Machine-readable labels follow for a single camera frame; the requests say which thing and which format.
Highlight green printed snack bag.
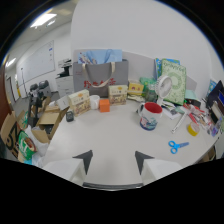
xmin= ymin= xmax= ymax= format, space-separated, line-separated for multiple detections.
xmin=17 ymin=130 xmax=38 ymax=164

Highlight black monitor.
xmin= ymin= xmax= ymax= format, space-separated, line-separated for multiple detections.
xmin=205 ymin=79 xmax=224 ymax=114

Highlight white office printer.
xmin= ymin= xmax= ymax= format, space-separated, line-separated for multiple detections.
xmin=55 ymin=58 xmax=75 ymax=98

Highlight yellow flat packet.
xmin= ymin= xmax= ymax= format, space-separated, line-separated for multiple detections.
xmin=127 ymin=81 xmax=145 ymax=97

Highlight whiteboard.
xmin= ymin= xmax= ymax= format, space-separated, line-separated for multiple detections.
xmin=20 ymin=40 xmax=56 ymax=84

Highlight brown printed cardboard box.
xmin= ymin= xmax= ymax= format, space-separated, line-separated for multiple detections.
xmin=0 ymin=110 xmax=24 ymax=160

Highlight yellow tea box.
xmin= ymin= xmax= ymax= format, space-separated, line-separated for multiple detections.
xmin=107 ymin=84 xmax=129 ymax=107
xmin=67 ymin=88 xmax=92 ymax=117

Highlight blue-handled scissors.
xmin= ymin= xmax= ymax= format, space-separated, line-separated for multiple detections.
xmin=167 ymin=140 xmax=190 ymax=155

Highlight white cup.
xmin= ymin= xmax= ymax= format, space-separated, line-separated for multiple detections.
xmin=89 ymin=94 xmax=101 ymax=111

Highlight green patterned book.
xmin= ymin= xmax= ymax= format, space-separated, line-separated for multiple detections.
xmin=161 ymin=58 xmax=188 ymax=106

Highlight black office chair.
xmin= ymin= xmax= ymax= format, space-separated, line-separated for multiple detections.
xmin=38 ymin=79 xmax=53 ymax=100

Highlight white ruler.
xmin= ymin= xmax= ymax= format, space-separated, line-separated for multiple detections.
xmin=171 ymin=111 xmax=187 ymax=135

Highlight yellow tape roll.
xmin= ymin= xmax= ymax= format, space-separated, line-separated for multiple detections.
xmin=186 ymin=121 xmax=201 ymax=137

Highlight red pen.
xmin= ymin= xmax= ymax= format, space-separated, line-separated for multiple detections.
xmin=187 ymin=111 xmax=200 ymax=125

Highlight red white printed mug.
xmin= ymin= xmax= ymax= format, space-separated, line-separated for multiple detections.
xmin=137 ymin=101 xmax=163 ymax=131

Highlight grey tote bag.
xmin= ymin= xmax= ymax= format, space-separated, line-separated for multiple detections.
xmin=72 ymin=59 xmax=130 ymax=98

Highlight white desk fan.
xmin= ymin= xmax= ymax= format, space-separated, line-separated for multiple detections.
xmin=155 ymin=74 xmax=173 ymax=107

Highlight orange small box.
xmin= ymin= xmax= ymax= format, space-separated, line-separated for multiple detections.
xmin=98 ymin=98 xmax=111 ymax=113

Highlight green plastic bag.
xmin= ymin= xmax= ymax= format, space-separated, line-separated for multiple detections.
xmin=139 ymin=76 xmax=158 ymax=98

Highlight open cardboard box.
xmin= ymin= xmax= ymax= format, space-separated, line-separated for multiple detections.
xmin=31 ymin=105 xmax=70 ymax=145

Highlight small black device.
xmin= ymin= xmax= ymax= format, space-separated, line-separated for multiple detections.
xmin=65 ymin=110 xmax=75 ymax=123

